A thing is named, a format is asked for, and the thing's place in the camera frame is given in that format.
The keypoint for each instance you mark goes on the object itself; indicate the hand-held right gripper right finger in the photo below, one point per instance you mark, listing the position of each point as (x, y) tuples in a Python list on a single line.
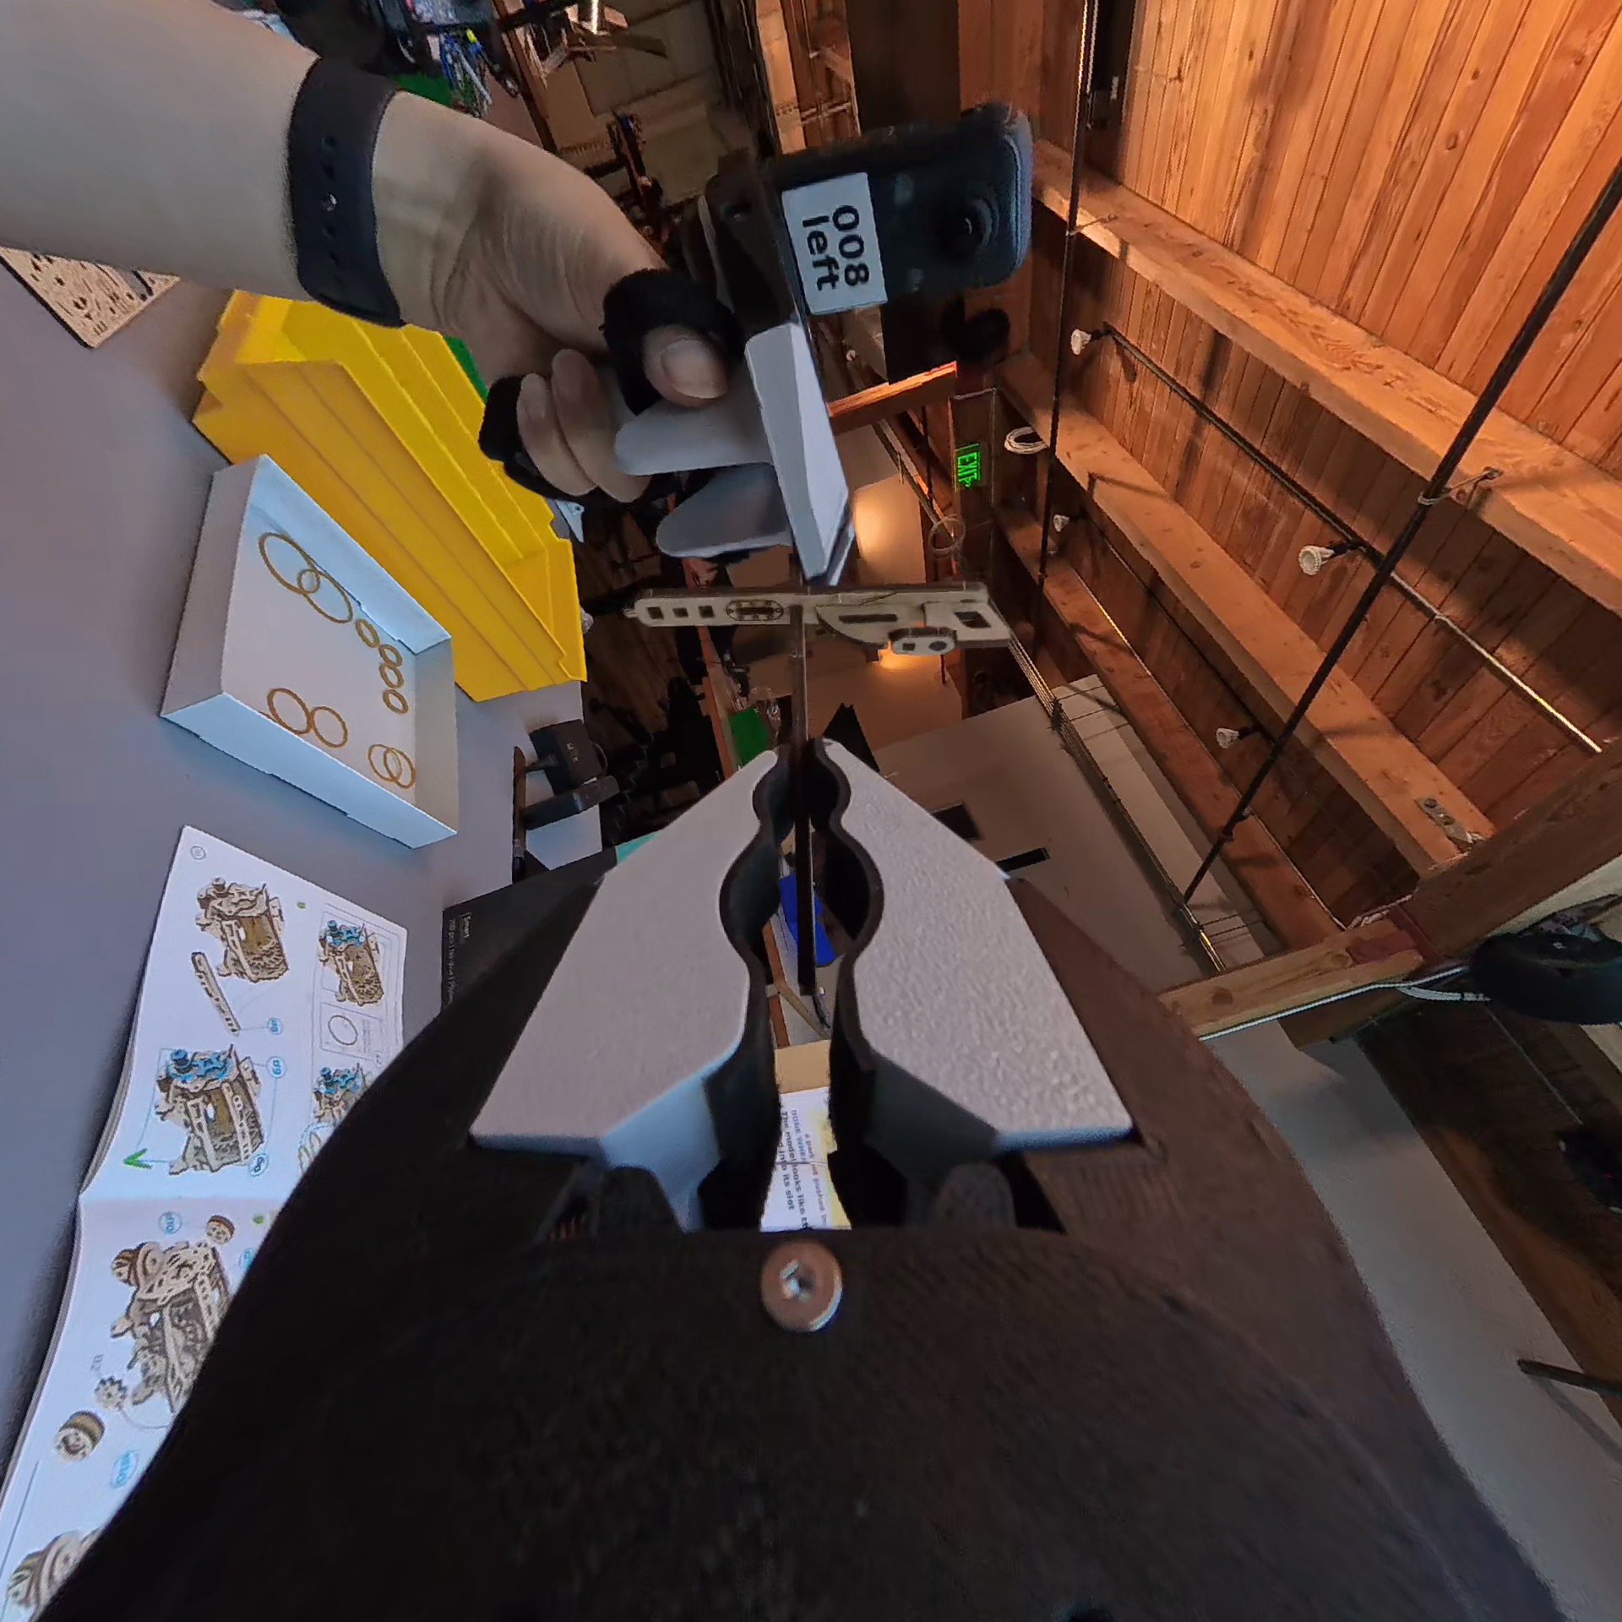
[(976, 1026)]

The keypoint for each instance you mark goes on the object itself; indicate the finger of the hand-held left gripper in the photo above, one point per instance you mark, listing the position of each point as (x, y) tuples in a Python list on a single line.
[(799, 431)]

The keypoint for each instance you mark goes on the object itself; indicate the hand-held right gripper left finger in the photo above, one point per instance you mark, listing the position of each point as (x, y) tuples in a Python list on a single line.
[(635, 1014)]

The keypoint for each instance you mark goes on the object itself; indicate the slotted wooden strip part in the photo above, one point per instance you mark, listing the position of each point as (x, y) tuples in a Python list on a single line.
[(976, 595)]

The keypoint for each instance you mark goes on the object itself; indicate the thin wooden stick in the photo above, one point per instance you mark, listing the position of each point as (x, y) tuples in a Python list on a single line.
[(802, 696)]

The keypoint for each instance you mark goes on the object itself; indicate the person's left forearm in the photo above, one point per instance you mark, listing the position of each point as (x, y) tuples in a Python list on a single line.
[(140, 127)]

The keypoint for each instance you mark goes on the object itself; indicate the person's left hand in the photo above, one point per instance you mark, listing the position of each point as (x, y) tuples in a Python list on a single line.
[(495, 253)]

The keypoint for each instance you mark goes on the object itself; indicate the black product box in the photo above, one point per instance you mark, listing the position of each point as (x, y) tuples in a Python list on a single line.
[(508, 938)]

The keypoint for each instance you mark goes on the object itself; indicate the black ceiling rod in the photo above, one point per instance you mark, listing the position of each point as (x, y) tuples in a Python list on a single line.
[(1072, 253), (1395, 544)]

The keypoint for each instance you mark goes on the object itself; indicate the green exit sign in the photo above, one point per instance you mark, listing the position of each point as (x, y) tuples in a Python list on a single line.
[(971, 466)]

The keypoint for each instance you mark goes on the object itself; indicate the black desk tool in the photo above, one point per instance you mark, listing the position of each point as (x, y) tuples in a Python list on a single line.
[(571, 760)]

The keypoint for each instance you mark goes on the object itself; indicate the set of tan rubber bands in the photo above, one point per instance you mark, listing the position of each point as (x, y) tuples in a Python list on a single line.
[(397, 764)]

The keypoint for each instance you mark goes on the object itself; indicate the illustrated instruction booklet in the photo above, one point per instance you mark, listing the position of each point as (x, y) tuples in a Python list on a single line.
[(287, 1000)]

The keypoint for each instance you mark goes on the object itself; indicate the yellow plastic bin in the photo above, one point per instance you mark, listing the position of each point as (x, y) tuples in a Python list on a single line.
[(381, 468)]

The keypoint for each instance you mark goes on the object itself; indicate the white shallow cardboard box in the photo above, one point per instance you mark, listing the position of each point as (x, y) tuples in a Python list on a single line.
[(331, 671)]

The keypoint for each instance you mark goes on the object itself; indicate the black wristwatch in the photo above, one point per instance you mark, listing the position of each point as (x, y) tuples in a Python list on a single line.
[(332, 189)]

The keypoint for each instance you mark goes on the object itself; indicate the black round ceiling fixture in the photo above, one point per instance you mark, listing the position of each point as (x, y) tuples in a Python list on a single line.
[(1547, 978)]

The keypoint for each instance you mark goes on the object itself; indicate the laser-cut wooden sheet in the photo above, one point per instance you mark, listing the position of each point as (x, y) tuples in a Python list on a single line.
[(89, 297)]

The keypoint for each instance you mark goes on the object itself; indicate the black lighting rail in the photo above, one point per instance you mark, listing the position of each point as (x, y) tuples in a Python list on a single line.
[(1268, 463)]

